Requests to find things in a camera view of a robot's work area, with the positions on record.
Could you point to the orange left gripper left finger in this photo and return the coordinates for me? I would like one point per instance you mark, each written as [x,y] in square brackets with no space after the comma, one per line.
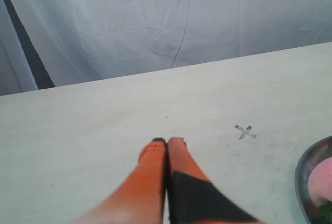
[140,198]

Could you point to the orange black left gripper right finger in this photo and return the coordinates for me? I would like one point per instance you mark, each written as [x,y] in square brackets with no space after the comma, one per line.
[192,196]

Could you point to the silver metal tray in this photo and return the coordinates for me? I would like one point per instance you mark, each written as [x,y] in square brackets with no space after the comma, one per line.
[315,154]

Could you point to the pink peach toy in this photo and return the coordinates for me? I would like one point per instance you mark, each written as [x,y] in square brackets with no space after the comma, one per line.
[319,183]

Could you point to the black vertical pole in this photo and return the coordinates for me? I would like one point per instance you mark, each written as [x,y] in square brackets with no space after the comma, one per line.
[36,66]

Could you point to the white backdrop curtain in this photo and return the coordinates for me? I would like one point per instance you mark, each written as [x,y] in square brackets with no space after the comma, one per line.
[88,40]

